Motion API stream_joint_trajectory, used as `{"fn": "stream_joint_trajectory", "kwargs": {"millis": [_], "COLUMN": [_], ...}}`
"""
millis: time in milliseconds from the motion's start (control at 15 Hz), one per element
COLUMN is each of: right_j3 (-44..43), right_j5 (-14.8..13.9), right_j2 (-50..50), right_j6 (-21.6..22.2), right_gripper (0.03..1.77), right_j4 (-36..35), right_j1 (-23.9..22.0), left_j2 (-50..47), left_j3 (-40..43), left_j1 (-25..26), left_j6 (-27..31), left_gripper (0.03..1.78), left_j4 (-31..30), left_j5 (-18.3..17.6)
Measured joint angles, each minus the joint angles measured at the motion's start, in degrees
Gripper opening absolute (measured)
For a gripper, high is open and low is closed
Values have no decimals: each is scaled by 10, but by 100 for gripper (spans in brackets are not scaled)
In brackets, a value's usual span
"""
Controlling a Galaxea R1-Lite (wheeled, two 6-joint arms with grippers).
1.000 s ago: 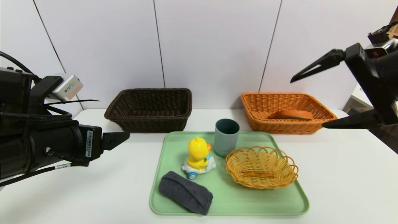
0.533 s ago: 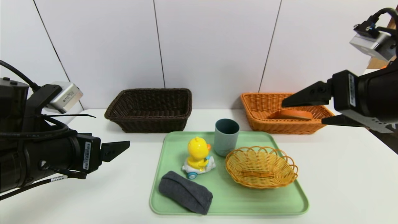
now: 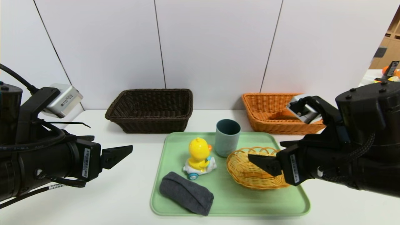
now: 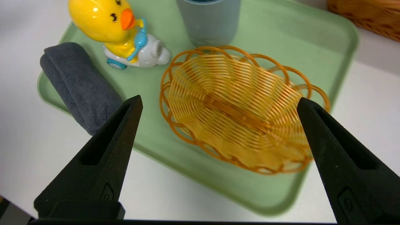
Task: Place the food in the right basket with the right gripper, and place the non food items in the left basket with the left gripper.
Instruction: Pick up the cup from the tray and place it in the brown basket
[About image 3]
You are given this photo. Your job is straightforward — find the dark brown wicker basket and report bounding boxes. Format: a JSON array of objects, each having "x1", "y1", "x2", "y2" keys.
[{"x1": 105, "y1": 89, "x2": 193, "y2": 134}]

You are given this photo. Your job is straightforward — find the wooden shelf unit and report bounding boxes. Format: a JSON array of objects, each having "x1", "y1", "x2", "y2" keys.
[{"x1": 369, "y1": 3, "x2": 400, "y2": 70}]

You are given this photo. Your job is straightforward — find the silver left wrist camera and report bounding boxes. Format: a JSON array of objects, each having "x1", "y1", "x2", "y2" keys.
[{"x1": 42, "y1": 83, "x2": 84, "y2": 118}]

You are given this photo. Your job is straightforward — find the black zip tie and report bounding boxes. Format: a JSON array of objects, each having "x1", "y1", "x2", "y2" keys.
[{"x1": 39, "y1": 120, "x2": 91, "y2": 128}]

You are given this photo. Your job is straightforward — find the dark grey fabric pouch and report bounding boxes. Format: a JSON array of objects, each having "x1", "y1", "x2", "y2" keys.
[{"x1": 159, "y1": 172, "x2": 214, "y2": 216}]

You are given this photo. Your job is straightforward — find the blue-grey plastic cup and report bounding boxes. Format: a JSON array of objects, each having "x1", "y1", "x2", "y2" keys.
[{"x1": 215, "y1": 119, "x2": 241, "y2": 158}]

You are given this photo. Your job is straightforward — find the white side table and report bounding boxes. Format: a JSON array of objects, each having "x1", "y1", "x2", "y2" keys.
[{"x1": 358, "y1": 69, "x2": 400, "y2": 87}]

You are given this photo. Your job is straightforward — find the black remote control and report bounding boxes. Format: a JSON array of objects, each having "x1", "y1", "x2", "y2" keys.
[{"x1": 386, "y1": 61, "x2": 400, "y2": 77}]

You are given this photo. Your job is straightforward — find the light green plastic tray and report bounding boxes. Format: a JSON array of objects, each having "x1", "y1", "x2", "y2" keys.
[{"x1": 150, "y1": 132, "x2": 311, "y2": 217}]

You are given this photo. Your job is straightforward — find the orange rectangular wicker basket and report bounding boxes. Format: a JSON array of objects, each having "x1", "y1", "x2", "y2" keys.
[{"x1": 241, "y1": 93, "x2": 327, "y2": 135}]

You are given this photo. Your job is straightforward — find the small round yellow wicker basket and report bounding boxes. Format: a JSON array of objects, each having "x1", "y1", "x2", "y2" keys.
[{"x1": 226, "y1": 147, "x2": 291, "y2": 190}]

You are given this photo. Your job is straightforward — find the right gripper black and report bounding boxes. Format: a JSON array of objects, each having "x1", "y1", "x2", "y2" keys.
[{"x1": 247, "y1": 143, "x2": 338, "y2": 187}]

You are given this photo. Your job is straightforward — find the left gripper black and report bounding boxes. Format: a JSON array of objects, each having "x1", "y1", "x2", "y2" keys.
[{"x1": 32, "y1": 138, "x2": 133, "y2": 190}]

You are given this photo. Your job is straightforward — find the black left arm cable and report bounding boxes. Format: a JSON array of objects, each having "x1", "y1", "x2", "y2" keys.
[{"x1": 0, "y1": 63, "x2": 39, "y2": 94}]

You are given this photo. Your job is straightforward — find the orange ball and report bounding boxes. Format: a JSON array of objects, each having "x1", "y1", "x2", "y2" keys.
[{"x1": 382, "y1": 66, "x2": 400, "y2": 78}]

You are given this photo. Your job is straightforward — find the yellow duck toy car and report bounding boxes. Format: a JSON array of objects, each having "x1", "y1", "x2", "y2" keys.
[{"x1": 183, "y1": 137, "x2": 217, "y2": 180}]

